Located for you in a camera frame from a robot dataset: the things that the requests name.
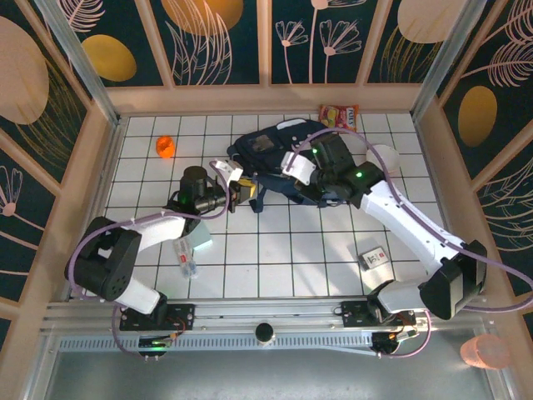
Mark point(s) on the navy blue student backpack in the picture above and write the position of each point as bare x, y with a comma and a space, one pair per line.
270, 154

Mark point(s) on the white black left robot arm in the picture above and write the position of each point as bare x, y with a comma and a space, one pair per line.
158, 231

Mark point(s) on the translucent pink cup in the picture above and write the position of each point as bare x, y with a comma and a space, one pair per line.
485, 352

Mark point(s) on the orange fruit candy bag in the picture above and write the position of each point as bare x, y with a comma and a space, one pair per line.
339, 118

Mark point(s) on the clear plastic pen packet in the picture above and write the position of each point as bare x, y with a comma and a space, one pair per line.
185, 258

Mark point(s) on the black round knob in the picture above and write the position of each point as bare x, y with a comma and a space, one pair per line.
264, 331

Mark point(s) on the aluminium frame post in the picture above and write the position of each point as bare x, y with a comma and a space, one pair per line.
85, 71
448, 54

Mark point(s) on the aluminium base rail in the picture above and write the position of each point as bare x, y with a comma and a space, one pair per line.
266, 310

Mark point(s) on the pale green eraser block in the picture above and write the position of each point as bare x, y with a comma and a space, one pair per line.
202, 237

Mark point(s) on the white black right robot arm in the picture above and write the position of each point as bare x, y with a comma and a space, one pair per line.
399, 221

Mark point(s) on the small orange plastic cup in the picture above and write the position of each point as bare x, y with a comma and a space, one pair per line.
165, 146

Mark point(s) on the small black circuit board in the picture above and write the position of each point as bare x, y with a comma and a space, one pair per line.
154, 343
385, 341

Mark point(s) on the black white card box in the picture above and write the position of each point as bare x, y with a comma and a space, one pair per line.
375, 259

